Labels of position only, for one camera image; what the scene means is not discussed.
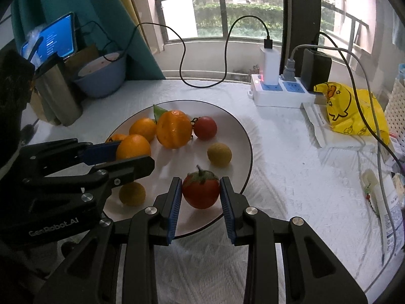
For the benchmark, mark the black window frame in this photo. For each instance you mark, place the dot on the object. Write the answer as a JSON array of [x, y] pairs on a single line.
[[300, 12]]

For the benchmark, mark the white tablecloth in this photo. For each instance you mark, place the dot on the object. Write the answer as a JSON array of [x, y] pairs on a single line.
[[284, 164]]

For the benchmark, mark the cardboard box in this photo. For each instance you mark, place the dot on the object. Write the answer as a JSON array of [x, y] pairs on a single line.
[[87, 55]]

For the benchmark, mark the teal curtain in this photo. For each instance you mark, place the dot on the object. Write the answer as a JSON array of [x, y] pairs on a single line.
[[104, 0]]

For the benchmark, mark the white power strip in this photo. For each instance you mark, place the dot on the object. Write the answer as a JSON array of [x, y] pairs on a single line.
[[275, 98]]

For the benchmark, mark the white charger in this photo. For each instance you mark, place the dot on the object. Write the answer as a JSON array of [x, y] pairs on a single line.
[[270, 66]]

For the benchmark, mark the small orange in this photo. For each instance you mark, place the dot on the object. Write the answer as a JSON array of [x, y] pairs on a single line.
[[134, 147], [117, 138], [143, 129]]

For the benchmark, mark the white perforated basket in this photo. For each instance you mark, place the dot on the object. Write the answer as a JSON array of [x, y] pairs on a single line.
[[397, 107]]

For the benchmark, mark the yellow-green longan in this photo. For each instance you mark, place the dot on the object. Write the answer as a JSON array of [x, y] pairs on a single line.
[[219, 154], [132, 194]]

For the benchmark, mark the blue bowl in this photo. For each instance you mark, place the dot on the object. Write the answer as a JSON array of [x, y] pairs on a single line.
[[101, 82]]

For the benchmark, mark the tablet with lit screen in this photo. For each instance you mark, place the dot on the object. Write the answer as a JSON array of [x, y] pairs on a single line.
[[60, 34]]

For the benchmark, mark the black round object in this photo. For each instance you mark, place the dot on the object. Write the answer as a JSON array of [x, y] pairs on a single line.
[[27, 132]]

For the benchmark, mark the white flat box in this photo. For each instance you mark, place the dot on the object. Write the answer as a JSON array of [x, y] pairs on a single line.
[[316, 123]]

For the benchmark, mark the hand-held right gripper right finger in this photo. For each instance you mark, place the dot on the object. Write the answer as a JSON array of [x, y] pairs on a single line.
[[228, 209]]

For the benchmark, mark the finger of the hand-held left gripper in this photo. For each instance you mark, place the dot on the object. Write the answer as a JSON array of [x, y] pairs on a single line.
[[101, 152], [126, 168]]

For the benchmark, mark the red tomato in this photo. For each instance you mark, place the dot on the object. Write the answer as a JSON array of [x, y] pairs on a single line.
[[205, 128], [201, 191]]

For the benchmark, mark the large mandarin with green leaf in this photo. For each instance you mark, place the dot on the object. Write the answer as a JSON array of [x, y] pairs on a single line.
[[174, 129]]

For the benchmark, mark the stainless steel tumbler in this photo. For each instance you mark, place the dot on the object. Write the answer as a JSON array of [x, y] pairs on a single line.
[[60, 98]]

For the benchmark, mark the black power adapter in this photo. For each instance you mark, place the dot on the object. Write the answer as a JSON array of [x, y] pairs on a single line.
[[314, 69]]

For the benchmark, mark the white plate with dark rim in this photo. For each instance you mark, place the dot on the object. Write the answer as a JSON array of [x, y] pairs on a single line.
[[177, 164]]

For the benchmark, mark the balcony railing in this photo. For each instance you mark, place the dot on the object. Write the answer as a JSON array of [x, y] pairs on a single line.
[[223, 15]]

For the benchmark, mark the white cream tube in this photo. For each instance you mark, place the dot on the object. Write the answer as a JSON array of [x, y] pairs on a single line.
[[390, 218]]

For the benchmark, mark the yellow curtain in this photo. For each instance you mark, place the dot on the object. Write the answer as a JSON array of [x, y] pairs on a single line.
[[133, 0]]

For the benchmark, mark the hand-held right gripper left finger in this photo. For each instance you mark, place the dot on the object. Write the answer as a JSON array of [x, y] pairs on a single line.
[[175, 209]]

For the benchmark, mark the yellow duck-print bag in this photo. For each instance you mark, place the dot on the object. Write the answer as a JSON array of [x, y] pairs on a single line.
[[351, 114]]

